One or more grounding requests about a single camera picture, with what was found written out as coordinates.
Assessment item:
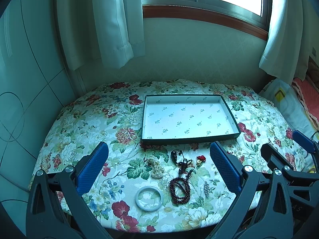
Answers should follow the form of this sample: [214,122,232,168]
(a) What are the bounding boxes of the white jade bangle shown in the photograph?
[135,186,164,212]

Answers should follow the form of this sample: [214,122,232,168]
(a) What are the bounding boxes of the silver rhinestone leaf brooch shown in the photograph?
[204,181,210,197]

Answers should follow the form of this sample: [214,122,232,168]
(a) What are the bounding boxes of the black pendant cord necklace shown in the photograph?
[170,149,194,176]

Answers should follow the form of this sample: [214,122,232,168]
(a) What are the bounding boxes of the white yellow pillow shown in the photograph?
[259,79,318,138]

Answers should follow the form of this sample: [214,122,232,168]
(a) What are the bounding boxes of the window with wooden sill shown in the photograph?
[142,0,272,40]

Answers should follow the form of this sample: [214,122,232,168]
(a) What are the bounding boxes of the floral bedspread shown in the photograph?
[28,79,315,234]

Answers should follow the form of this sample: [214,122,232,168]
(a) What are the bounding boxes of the green white jewelry tray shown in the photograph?
[141,94,241,145]

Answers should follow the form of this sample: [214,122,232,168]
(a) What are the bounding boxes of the white curtain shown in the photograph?
[259,0,311,85]
[56,0,146,71]

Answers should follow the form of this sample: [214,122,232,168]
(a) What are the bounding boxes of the left white curtain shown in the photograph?
[56,0,146,71]

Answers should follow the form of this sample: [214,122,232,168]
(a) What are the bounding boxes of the right white curtain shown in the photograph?
[259,0,311,85]

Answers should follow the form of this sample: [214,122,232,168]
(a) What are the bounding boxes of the red knot gold charm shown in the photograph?
[196,155,206,168]

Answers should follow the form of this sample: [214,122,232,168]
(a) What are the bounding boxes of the red blanket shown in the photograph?
[292,78,318,129]

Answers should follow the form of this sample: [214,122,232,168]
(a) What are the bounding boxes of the dark red bead necklace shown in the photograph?
[169,169,195,205]

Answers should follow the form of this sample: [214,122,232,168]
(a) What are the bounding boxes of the white pearl bracelet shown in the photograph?
[148,155,165,179]

